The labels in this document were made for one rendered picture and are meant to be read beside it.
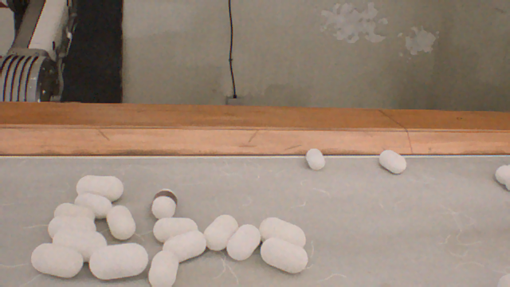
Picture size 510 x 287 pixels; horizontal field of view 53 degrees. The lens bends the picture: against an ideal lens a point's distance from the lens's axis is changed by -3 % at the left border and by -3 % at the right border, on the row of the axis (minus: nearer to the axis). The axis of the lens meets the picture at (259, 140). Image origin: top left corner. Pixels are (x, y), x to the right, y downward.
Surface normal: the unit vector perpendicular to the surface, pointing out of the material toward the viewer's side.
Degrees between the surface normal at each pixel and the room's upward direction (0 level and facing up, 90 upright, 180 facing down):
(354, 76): 90
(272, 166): 0
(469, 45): 90
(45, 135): 45
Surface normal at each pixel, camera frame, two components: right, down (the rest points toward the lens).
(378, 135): 0.22, -0.42
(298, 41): 0.29, 0.34
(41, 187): 0.08, -0.94
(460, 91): -0.95, 0.02
